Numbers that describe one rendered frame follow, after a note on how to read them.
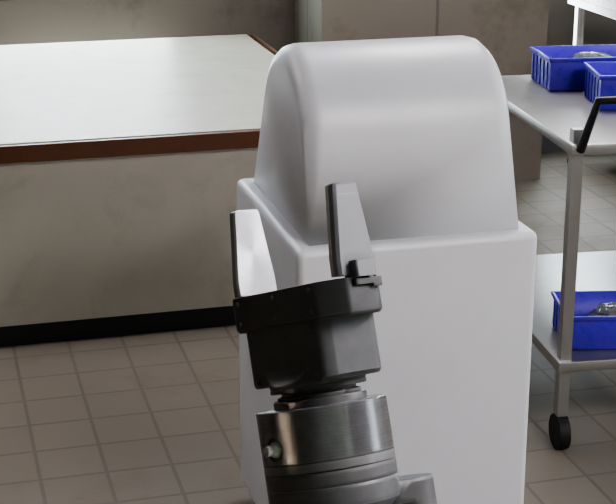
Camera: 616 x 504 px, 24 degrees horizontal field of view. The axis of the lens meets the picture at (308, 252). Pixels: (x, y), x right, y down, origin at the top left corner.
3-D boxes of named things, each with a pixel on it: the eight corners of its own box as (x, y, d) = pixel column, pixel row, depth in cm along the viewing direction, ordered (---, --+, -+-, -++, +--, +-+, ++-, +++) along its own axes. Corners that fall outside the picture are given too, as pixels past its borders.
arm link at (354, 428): (299, 293, 106) (323, 457, 105) (189, 305, 99) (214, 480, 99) (416, 269, 96) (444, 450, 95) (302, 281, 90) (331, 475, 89)
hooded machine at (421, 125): (238, 490, 432) (230, 20, 388) (431, 467, 446) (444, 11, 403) (297, 617, 367) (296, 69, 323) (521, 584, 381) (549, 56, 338)
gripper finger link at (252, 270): (228, 211, 101) (241, 299, 101) (264, 208, 103) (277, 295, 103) (215, 215, 102) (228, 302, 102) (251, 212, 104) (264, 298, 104)
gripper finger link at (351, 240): (355, 182, 95) (369, 276, 95) (317, 185, 93) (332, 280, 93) (371, 178, 94) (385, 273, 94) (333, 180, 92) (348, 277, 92)
